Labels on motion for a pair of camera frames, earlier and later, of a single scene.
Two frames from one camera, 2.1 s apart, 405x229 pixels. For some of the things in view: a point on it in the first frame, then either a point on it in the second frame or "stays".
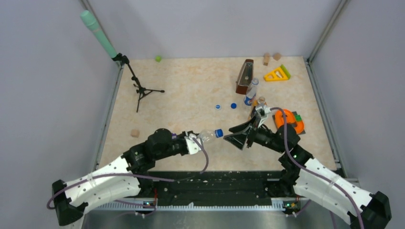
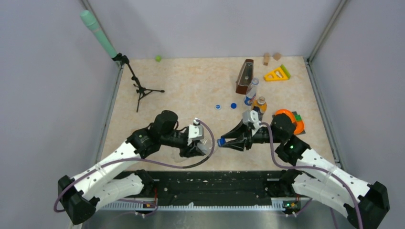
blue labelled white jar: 207,136 -> 205,146
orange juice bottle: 260,101 stays
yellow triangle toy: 280,74 stays
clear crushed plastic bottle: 250,98 stays
